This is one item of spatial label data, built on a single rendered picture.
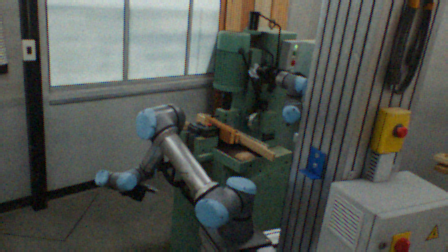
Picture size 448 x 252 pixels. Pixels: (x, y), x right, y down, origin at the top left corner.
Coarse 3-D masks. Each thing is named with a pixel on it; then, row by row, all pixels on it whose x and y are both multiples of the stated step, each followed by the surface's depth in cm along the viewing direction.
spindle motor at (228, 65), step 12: (228, 36) 216; (240, 36) 216; (228, 48) 218; (216, 60) 226; (228, 60) 220; (240, 60) 221; (216, 72) 227; (228, 72) 222; (240, 72) 224; (216, 84) 228; (228, 84) 225; (240, 84) 227
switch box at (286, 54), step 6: (282, 42) 234; (288, 42) 231; (294, 42) 232; (300, 42) 236; (282, 48) 235; (288, 48) 231; (294, 48) 234; (282, 54) 235; (288, 54) 232; (282, 60) 236; (288, 60) 234; (294, 60) 237; (282, 66) 237; (288, 66) 236; (294, 66) 239
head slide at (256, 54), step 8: (256, 48) 234; (256, 56) 230; (248, 64) 231; (248, 80) 233; (248, 88) 235; (240, 96) 240; (248, 96) 237; (232, 104) 246; (240, 104) 241; (248, 104) 239; (240, 112) 242; (248, 112) 241; (240, 120) 243
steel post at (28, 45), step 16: (32, 0) 259; (32, 16) 262; (32, 32) 265; (32, 48) 266; (32, 64) 272; (32, 80) 275; (32, 96) 279; (32, 112) 282; (32, 128) 286; (32, 144) 290; (32, 160) 294; (32, 176) 299; (32, 192) 305
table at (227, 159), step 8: (224, 144) 233; (232, 144) 234; (240, 144) 235; (216, 152) 225; (224, 152) 222; (232, 152) 223; (240, 152) 224; (256, 152) 226; (200, 160) 221; (224, 160) 221; (232, 160) 216; (240, 160) 215; (248, 160) 216; (256, 160) 219; (264, 160) 224; (232, 168) 217; (240, 168) 213; (248, 168) 217
